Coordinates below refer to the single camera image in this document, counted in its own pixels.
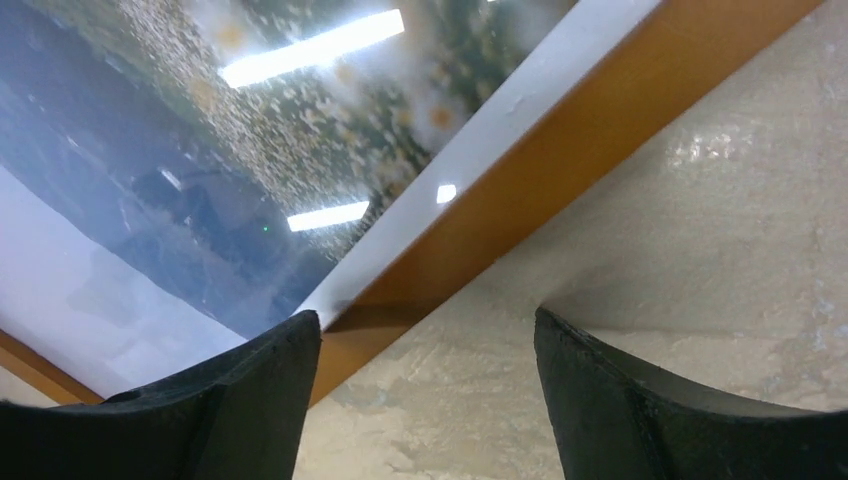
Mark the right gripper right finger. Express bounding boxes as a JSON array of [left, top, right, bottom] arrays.
[[534, 308, 847, 479]]

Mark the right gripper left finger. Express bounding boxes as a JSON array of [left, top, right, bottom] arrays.
[[1, 310, 321, 479]]

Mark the landscape photo print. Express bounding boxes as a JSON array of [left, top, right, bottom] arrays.
[[1, 1, 659, 397]]

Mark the wooden picture frame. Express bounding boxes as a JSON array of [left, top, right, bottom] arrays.
[[1, 1, 816, 404]]

